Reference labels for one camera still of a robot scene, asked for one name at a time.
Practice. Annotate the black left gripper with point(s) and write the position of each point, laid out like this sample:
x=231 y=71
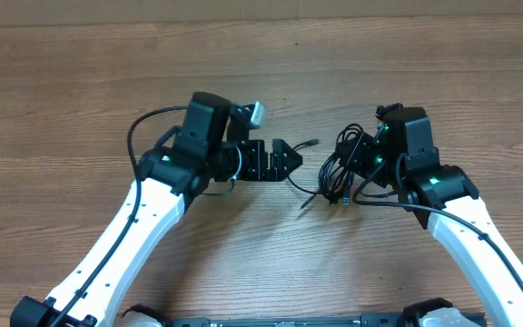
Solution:
x=257 y=170

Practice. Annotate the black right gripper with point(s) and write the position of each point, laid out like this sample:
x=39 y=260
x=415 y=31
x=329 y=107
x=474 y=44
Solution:
x=352 y=153

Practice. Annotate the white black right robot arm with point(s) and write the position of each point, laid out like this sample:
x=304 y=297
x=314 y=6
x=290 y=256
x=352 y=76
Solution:
x=400 y=167

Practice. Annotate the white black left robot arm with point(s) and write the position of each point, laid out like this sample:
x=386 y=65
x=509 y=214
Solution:
x=212 y=144

